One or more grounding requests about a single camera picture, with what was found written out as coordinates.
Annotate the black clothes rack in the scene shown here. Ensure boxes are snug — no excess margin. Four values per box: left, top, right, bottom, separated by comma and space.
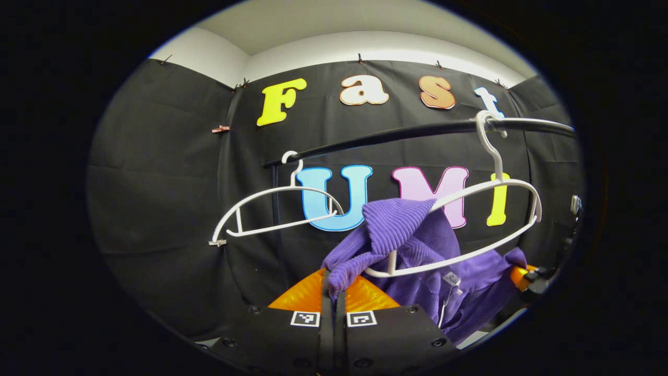
264, 117, 576, 293

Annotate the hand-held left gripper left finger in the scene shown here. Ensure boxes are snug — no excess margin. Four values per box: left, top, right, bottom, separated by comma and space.
196, 268, 335, 376

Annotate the purple corduroy shirt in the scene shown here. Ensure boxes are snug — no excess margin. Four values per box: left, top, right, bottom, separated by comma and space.
321, 197, 528, 345

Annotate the black backdrop cloth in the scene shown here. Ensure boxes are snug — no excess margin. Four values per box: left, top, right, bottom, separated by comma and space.
86, 57, 582, 340

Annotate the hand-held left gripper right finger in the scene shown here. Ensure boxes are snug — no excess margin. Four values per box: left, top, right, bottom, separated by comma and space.
335, 274, 460, 376

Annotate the white clothes hanger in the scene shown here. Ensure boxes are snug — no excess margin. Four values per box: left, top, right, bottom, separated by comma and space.
210, 151, 345, 246
364, 111, 542, 278

